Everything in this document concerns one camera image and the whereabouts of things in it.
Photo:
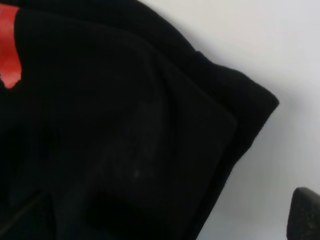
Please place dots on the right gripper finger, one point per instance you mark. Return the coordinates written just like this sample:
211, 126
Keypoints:
304, 215

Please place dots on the black printed t-shirt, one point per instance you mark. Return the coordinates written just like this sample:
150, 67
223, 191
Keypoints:
112, 126

